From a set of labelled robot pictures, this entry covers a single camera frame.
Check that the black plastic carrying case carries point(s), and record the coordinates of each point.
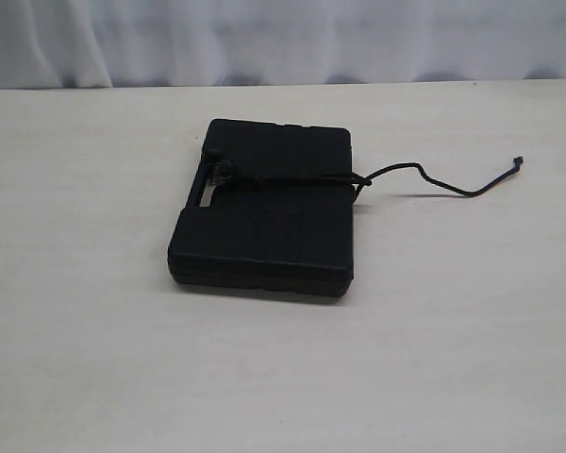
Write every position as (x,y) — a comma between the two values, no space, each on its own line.
(270,208)

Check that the white curtain backdrop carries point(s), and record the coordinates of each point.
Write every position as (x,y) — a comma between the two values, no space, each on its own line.
(92,44)

